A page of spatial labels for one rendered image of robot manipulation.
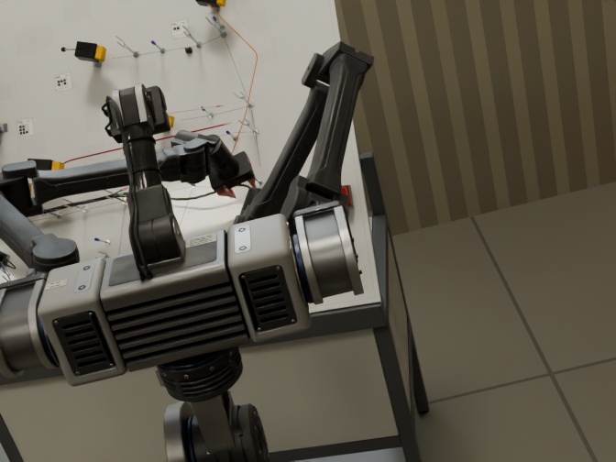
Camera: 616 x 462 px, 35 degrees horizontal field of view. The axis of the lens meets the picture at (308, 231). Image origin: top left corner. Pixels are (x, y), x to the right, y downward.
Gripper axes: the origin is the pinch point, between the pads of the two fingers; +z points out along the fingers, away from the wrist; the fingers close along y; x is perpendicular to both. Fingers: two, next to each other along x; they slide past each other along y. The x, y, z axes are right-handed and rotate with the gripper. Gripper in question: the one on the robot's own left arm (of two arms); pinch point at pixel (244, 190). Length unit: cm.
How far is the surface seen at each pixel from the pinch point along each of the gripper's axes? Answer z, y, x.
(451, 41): 134, -73, -135
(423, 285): 178, -20, -59
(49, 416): 44, 84, 8
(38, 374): 28, 76, 5
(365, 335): 45, -9, 25
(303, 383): 54, 12, 26
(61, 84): -5, 39, -58
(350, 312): 34.2, -9.3, 23.0
